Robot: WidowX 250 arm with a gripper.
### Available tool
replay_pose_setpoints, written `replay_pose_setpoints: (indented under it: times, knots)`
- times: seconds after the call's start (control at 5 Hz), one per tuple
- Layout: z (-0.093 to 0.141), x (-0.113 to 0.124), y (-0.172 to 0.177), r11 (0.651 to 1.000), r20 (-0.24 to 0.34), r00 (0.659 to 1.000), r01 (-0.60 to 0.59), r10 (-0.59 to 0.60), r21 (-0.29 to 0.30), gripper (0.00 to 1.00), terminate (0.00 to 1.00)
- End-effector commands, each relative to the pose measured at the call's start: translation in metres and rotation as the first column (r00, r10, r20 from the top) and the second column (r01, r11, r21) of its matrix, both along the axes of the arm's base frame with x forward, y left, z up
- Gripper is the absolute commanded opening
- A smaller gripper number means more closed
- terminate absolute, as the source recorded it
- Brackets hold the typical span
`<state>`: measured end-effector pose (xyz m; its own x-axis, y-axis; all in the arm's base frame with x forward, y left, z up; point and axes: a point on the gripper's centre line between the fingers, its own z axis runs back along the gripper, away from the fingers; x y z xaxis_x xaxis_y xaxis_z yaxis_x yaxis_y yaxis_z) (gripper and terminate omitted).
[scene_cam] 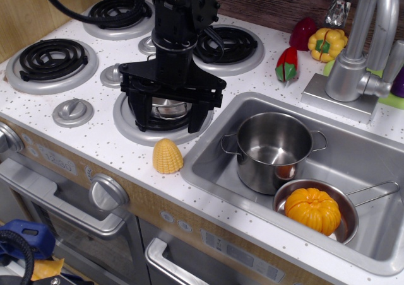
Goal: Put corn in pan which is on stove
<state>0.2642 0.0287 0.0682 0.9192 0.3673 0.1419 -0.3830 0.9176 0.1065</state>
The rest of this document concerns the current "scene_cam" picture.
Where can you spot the silver stove knob front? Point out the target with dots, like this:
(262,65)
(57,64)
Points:
(72,113)

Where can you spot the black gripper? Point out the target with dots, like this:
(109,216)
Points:
(143,80)

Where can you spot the silver stove knob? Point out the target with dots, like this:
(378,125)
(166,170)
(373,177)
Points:
(72,113)
(146,46)
(111,77)

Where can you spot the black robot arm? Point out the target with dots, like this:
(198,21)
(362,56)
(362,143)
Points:
(178,24)

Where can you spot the steel pot in sink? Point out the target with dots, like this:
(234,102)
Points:
(271,148)

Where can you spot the purple toy eggplant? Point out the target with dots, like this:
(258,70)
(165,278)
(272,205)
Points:
(397,88)

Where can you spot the dark red toy pepper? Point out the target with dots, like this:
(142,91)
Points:
(301,34)

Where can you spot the steel saucepan with handle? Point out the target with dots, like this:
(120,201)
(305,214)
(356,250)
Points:
(350,219)

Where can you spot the silver oven dial knob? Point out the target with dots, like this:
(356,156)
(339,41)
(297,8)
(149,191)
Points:
(106,194)

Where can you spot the back right black burner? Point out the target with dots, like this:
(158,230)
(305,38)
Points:
(228,50)

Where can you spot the silver toy faucet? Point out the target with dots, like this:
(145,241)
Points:
(365,70)

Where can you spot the front left black burner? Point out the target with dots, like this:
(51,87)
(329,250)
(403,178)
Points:
(51,66)

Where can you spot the small steel pan on stove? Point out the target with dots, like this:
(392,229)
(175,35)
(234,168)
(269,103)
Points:
(167,109)

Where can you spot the orange toy pumpkin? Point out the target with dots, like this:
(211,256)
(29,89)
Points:
(315,209)

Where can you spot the silver left edge knob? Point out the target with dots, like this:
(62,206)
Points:
(10,141)

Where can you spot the yellow toy corn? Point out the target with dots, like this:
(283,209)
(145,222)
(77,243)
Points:
(167,157)

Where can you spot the silver oven door handle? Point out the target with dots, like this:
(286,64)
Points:
(41,191)

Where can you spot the silver stove knob back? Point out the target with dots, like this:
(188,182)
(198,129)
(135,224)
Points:
(146,46)

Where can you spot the silver dishwasher door handle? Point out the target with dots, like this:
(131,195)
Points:
(154,255)

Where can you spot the yellow cloth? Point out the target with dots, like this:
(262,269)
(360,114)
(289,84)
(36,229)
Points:
(46,268)

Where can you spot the front right black burner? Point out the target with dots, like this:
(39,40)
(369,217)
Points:
(124,121)

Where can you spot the blue clamp tool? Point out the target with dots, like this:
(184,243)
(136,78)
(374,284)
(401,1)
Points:
(35,235)

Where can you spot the silver stove knob middle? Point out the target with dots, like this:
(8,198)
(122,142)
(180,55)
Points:
(111,77)

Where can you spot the yellow toy bell pepper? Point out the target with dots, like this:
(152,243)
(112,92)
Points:
(326,44)

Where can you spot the red toy chili pepper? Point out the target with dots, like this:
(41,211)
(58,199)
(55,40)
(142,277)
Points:
(287,65)

